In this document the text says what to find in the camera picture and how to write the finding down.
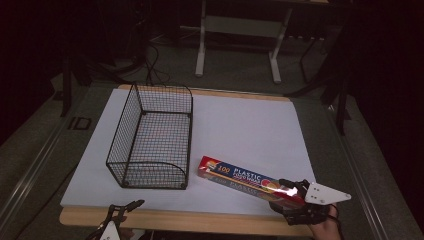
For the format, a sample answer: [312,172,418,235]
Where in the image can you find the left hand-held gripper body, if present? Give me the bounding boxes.
[85,218,125,240]

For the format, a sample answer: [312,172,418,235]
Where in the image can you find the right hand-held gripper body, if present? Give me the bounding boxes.
[283,181,352,226]

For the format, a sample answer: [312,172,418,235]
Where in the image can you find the black wire basket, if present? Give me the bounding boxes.
[105,83,194,191]

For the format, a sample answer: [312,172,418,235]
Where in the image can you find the plastic wrap box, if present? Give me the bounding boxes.
[197,155,307,210]

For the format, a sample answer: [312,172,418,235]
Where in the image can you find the person's left hand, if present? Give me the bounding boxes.
[118,216,136,240]

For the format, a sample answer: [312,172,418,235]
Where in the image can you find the person's right hand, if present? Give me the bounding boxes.
[307,204,343,240]

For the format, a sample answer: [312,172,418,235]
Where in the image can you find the white table mat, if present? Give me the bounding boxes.
[60,87,317,218]

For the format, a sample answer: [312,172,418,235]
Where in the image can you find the black metal stand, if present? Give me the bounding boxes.
[333,79,351,136]

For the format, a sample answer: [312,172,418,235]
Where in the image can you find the black cables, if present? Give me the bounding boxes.
[133,19,172,88]

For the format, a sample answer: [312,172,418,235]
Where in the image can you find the white metal desk frame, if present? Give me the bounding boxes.
[194,0,295,85]

